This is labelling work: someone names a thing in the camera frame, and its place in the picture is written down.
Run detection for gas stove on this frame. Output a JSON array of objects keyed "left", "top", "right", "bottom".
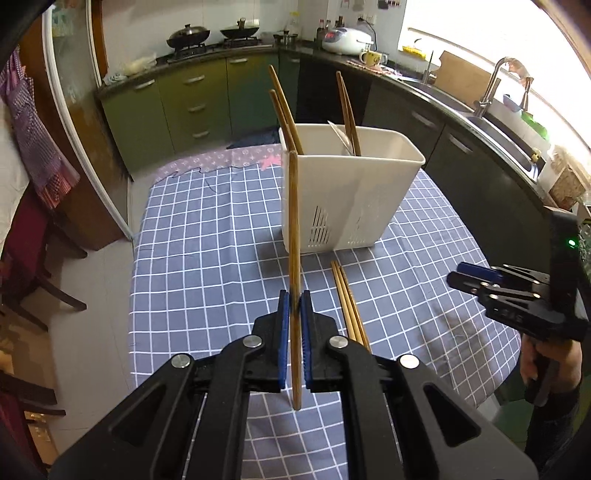
[{"left": 166, "top": 37, "right": 264, "bottom": 63}]

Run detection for person's right hand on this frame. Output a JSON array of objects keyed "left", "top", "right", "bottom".
[{"left": 519, "top": 339, "right": 584, "bottom": 398}]

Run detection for black wok with lid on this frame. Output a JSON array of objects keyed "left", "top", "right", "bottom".
[{"left": 166, "top": 24, "right": 211, "bottom": 49}]

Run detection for white rice cooker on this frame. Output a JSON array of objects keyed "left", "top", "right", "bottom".
[{"left": 322, "top": 27, "right": 374, "bottom": 55}]

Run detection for green plastic container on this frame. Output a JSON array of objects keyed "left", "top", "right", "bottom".
[{"left": 522, "top": 111, "right": 550, "bottom": 141}]

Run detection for sliding glass door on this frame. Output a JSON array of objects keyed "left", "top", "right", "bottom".
[{"left": 44, "top": 0, "right": 134, "bottom": 238}]

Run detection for steel double sink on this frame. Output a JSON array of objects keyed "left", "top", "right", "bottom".
[{"left": 416, "top": 78, "right": 543, "bottom": 178}]

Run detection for black wok with handle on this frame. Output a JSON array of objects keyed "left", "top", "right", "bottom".
[{"left": 220, "top": 17, "right": 260, "bottom": 40}]

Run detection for purple checked apron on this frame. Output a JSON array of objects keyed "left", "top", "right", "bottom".
[{"left": 0, "top": 48, "right": 79, "bottom": 208}]

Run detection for bright window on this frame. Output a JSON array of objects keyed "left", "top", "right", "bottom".
[{"left": 399, "top": 0, "right": 591, "bottom": 153}]

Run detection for brown wooden chopstick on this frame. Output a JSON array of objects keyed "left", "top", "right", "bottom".
[
  {"left": 269, "top": 90, "right": 298, "bottom": 153},
  {"left": 339, "top": 76, "right": 363, "bottom": 156},
  {"left": 335, "top": 71, "right": 358, "bottom": 155},
  {"left": 268, "top": 65, "right": 305, "bottom": 155}
]

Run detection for purple hanging caddy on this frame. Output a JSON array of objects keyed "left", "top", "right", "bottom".
[{"left": 502, "top": 76, "right": 532, "bottom": 112}]

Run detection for pink rag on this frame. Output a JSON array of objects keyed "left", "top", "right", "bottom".
[{"left": 508, "top": 60, "right": 534, "bottom": 86}]

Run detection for pink patterned cloth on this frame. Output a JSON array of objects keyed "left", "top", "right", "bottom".
[{"left": 152, "top": 143, "right": 283, "bottom": 183}]

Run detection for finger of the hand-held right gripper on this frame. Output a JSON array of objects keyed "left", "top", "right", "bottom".
[
  {"left": 457, "top": 261, "right": 551, "bottom": 290},
  {"left": 447, "top": 270, "right": 549, "bottom": 306}
]

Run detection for green lower cabinets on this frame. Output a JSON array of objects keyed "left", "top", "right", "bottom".
[{"left": 99, "top": 53, "right": 301, "bottom": 174}]

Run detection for white plastic utensil holder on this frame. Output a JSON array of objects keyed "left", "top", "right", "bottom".
[{"left": 278, "top": 122, "right": 426, "bottom": 254}]

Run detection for person's right forearm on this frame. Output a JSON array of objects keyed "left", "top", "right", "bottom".
[{"left": 524, "top": 385, "right": 586, "bottom": 480}]

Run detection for dark lower cabinets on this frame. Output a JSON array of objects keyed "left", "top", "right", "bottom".
[{"left": 295, "top": 51, "right": 573, "bottom": 241}]

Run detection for dark sauce bottles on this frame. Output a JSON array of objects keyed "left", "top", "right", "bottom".
[{"left": 316, "top": 18, "right": 345, "bottom": 40}]

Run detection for tall steel faucet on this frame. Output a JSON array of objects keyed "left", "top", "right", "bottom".
[{"left": 473, "top": 56, "right": 527, "bottom": 118}]

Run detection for clear plastic spoon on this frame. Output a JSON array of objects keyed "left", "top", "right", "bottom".
[{"left": 327, "top": 120, "right": 355, "bottom": 155}]

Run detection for dark floor mat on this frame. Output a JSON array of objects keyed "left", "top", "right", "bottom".
[{"left": 226, "top": 126, "right": 281, "bottom": 149}]

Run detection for light bamboo chopstick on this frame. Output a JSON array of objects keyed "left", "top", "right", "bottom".
[
  {"left": 339, "top": 264, "right": 372, "bottom": 354},
  {"left": 333, "top": 263, "right": 365, "bottom": 348},
  {"left": 330, "top": 261, "right": 358, "bottom": 344},
  {"left": 287, "top": 150, "right": 304, "bottom": 411}
]

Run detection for white hanging sheet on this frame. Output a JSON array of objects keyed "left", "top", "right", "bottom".
[{"left": 0, "top": 99, "right": 31, "bottom": 250}]

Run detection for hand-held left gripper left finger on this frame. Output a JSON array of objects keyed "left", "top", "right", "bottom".
[{"left": 48, "top": 290, "right": 293, "bottom": 480}]

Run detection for blue checked tablecloth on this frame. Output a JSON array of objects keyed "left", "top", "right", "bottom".
[{"left": 129, "top": 161, "right": 522, "bottom": 480}]

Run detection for wooden cutting board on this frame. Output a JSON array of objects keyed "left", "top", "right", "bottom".
[{"left": 435, "top": 51, "right": 502, "bottom": 97}]

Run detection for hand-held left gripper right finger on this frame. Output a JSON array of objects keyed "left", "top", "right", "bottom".
[{"left": 299, "top": 290, "right": 539, "bottom": 480}]

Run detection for red chair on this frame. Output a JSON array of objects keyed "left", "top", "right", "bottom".
[{"left": 0, "top": 189, "right": 88, "bottom": 330}]

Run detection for white plastic bag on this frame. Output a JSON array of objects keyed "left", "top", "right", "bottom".
[{"left": 104, "top": 53, "right": 158, "bottom": 86}]

